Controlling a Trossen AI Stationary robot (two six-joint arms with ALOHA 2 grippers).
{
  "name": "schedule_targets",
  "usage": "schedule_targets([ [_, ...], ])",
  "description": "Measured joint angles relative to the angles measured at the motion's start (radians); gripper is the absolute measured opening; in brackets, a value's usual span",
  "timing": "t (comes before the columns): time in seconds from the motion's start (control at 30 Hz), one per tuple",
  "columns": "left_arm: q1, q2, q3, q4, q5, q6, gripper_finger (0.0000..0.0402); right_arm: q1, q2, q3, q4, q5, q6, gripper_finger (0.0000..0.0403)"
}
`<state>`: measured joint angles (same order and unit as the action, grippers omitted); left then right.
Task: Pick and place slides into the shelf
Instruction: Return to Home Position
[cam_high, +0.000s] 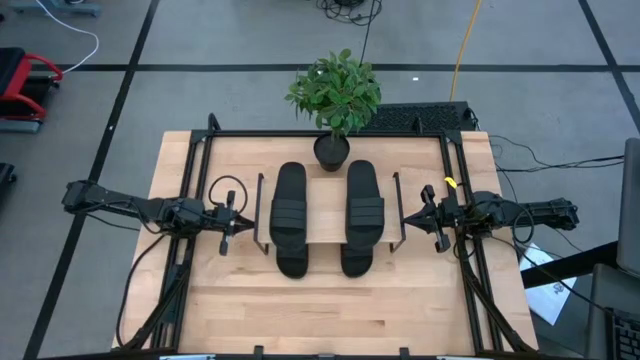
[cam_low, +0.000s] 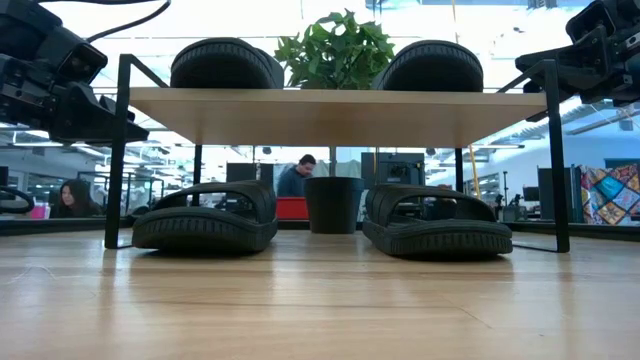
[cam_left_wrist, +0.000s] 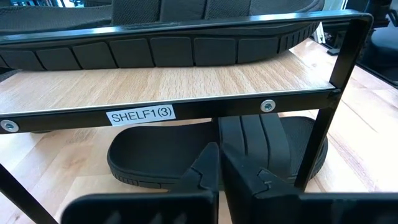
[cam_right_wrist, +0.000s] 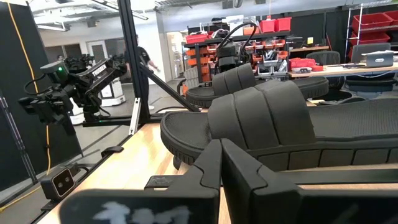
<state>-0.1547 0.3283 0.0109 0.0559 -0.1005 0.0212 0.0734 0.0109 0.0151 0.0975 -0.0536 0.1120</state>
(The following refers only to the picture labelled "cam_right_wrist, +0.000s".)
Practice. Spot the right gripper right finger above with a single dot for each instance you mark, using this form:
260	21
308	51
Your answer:
248	193

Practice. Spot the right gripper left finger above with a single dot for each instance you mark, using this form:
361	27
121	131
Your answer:
208	174

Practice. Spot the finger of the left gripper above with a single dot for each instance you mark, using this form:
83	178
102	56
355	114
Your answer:
68	124

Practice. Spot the black rubber slide sandal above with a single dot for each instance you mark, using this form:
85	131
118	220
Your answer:
233	81
280	118

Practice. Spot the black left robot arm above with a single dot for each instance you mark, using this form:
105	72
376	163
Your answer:
102	74

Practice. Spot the grey stand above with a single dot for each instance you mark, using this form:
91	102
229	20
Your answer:
15	137

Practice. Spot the black table clamp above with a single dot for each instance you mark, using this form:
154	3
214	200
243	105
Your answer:
112	150

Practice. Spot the white wheeled unit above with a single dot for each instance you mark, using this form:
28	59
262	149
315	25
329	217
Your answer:
113	91

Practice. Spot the black partition panel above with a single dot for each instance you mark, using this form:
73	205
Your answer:
12	62

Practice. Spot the person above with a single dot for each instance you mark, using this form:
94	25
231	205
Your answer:
143	56

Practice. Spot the rack with orange bins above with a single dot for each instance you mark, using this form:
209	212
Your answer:
205	53

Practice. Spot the red toolbox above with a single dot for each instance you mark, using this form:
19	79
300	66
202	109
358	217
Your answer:
304	63

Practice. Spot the black mesh office chair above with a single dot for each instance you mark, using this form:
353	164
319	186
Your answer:
323	57

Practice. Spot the wooden desk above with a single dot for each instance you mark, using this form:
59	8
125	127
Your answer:
342	69

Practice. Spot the grey laptop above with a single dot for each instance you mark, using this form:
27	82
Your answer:
379	59

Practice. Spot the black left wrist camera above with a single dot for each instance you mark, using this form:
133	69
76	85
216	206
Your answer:
54	71

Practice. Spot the small black table camera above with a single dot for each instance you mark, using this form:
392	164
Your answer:
60	183

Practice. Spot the white metal bracket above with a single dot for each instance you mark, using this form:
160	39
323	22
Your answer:
134	118

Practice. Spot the black aluminium table frame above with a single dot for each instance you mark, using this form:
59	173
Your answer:
130	46

